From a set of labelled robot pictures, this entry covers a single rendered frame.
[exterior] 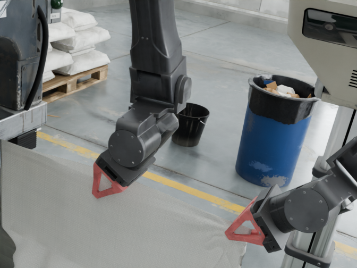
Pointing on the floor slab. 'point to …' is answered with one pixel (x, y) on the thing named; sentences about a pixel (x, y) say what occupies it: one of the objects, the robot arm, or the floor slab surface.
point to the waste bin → (274, 130)
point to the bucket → (190, 125)
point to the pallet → (64, 90)
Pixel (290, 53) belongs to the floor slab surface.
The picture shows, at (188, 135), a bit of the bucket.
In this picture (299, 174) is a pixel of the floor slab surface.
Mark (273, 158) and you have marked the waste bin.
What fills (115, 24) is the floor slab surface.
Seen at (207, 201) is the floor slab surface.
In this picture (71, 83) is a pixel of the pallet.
